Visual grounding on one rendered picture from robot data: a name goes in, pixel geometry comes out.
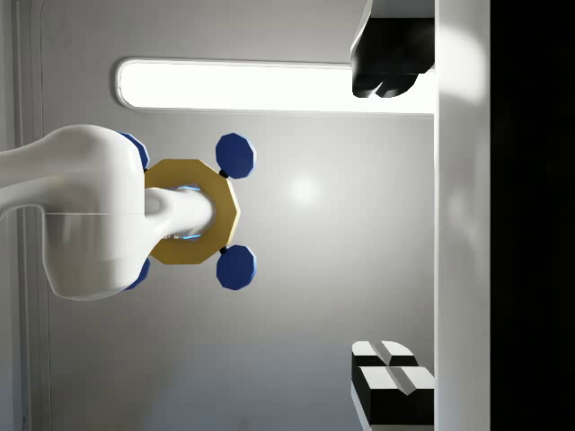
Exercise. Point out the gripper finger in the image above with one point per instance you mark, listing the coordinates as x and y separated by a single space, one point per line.
395 54
395 395

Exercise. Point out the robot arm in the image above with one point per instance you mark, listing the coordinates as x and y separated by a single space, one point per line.
90 211

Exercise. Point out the drone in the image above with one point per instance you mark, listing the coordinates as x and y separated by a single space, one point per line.
224 197

